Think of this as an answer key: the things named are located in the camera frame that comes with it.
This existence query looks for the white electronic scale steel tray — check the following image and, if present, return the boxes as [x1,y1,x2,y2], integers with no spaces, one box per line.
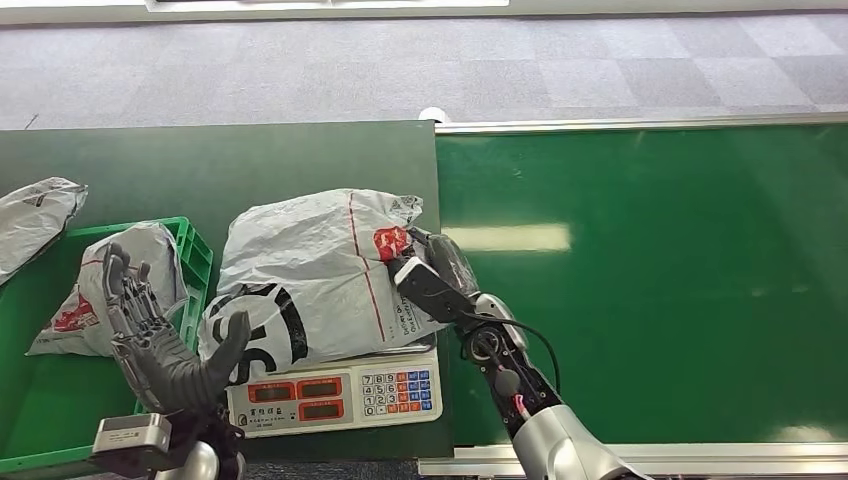
[225,333,444,439]

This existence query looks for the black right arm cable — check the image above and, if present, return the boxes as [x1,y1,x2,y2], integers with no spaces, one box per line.
[474,311,562,396]

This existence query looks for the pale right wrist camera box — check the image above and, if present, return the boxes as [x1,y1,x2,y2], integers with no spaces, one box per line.
[393,256,477,325]

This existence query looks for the green plastic crate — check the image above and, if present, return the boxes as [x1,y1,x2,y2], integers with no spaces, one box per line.
[0,215,215,474]

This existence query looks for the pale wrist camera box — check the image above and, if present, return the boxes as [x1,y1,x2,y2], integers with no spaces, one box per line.
[393,256,477,325]
[90,413,174,460]

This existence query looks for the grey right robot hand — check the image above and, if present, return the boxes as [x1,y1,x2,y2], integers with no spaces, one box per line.
[387,227,482,313]

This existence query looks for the thin aluminium conveyor rail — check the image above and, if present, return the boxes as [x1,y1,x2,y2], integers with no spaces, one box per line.
[433,112,848,136]

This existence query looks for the green conveyor belt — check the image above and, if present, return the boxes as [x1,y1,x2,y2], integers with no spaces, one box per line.
[435,123,848,446]

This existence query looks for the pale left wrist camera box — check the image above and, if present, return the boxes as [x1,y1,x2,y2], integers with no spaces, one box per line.
[90,413,174,460]

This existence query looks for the flat grey courier bag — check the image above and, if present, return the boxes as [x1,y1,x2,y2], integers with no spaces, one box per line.
[0,176,89,287]

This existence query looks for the large grey logo courier bag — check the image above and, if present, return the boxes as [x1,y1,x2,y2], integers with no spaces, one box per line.
[197,188,446,387]

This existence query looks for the small crumpled grey courier bag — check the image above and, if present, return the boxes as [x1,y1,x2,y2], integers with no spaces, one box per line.
[26,221,191,360]

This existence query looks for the wide aluminium conveyor rail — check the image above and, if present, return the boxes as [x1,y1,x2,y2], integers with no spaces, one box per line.
[417,442,848,480]

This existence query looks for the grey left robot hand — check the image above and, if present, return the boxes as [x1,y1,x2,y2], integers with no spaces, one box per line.
[101,241,253,416]

